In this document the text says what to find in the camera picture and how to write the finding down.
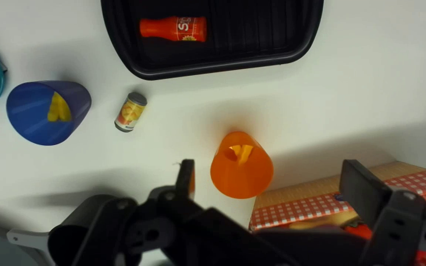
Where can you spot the black ribbed plastic tray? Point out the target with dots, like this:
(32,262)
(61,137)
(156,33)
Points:
(262,35)

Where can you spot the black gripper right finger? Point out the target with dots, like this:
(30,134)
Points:
(366,193)

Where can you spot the orange plastic cup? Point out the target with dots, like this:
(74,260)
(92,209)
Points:
(243,180)

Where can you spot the red ketchup bottle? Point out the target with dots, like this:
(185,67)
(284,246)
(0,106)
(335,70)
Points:
(174,30)

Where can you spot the small toy food can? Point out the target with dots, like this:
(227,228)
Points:
(131,113)

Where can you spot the red checkered cardboard basket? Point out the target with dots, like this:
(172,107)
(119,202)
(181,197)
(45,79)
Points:
(311,205)

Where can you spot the yellow toy potato chip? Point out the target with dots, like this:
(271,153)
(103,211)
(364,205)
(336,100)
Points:
(242,153)
(60,110)

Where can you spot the blue plastic cup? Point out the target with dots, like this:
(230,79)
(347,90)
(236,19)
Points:
(30,119)

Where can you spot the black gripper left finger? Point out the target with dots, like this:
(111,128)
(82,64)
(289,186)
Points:
(185,178)

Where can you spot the red plush vegetable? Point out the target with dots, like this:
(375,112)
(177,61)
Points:
(358,231)

